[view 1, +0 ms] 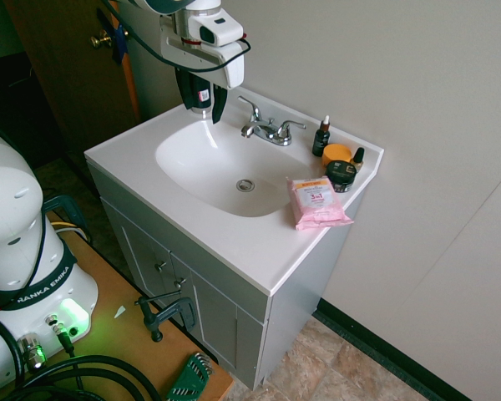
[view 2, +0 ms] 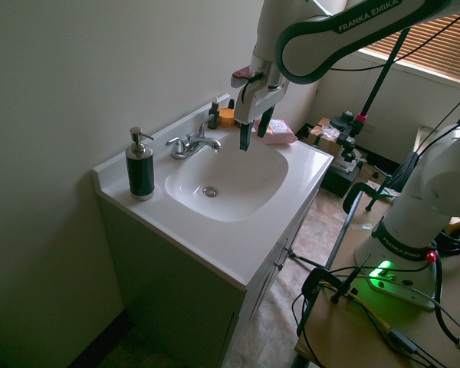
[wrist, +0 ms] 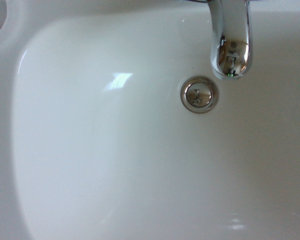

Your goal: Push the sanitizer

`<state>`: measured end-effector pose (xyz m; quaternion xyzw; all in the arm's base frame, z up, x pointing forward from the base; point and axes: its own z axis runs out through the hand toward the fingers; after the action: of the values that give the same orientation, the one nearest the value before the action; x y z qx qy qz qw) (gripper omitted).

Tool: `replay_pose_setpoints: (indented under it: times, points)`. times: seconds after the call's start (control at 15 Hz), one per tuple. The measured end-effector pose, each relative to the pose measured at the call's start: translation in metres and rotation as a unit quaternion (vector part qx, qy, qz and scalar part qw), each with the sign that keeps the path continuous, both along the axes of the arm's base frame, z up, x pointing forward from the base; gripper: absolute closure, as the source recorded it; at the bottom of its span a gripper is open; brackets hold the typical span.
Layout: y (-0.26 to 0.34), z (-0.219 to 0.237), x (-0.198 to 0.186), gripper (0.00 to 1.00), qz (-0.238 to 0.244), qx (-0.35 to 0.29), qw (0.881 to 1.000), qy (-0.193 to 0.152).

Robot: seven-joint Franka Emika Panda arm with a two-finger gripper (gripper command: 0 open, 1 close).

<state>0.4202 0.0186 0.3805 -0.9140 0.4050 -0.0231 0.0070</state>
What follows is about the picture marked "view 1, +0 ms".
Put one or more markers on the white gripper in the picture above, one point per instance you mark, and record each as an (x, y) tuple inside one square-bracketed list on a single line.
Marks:
[(192, 54)]

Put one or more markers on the dark sanitizer bottle pink label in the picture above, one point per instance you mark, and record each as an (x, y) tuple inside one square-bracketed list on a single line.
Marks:
[(202, 95)]

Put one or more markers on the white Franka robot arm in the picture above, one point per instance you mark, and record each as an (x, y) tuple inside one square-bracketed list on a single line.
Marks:
[(9, 209)]

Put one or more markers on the orange pole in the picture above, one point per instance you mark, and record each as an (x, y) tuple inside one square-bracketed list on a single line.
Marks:
[(131, 87)]

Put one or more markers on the blue tape strip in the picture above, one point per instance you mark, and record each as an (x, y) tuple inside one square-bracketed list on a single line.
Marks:
[(118, 44)]

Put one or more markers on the chrome sink drain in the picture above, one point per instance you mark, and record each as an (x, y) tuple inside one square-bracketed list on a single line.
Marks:
[(245, 184)]

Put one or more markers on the brass door knob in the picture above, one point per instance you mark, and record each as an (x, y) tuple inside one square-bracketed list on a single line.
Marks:
[(100, 40)]

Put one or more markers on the dark dropper bottle white cap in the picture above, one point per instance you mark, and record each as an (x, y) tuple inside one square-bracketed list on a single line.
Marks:
[(320, 141)]

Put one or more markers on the brown wooden door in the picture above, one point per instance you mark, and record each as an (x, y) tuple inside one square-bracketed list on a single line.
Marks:
[(67, 83)]

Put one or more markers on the orange round jar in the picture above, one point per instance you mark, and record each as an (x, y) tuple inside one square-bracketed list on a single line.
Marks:
[(335, 153)]

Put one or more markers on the white sink countertop basin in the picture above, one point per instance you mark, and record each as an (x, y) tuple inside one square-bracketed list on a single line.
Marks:
[(242, 246)]

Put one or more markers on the pink facial wipes pack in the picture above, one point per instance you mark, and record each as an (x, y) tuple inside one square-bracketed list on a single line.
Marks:
[(317, 202)]

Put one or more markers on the black round jar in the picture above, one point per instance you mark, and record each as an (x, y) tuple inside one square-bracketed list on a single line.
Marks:
[(340, 177)]

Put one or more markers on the small gold bottle black cap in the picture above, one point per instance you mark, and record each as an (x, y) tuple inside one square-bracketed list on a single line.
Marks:
[(358, 160)]

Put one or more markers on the dark blue-green clamp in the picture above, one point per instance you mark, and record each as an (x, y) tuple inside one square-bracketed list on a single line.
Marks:
[(73, 209)]

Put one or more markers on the metal cabinet knob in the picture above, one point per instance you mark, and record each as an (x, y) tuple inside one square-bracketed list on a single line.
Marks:
[(161, 265), (180, 282)]

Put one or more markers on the black C-clamp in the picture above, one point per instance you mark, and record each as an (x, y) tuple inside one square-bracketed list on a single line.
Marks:
[(160, 315)]

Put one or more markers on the grey vanity cabinet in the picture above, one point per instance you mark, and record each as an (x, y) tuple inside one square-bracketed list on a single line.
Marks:
[(292, 309)]

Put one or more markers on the green hex key set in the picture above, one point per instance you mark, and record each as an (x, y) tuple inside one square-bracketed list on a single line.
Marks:
[(190, 378)]

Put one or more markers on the silver round connector plug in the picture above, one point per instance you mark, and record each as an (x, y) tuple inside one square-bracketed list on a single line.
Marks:
[(31, 348)]

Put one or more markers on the black wall baseboard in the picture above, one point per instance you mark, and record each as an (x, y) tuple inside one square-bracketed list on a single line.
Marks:
[(384, 346)]

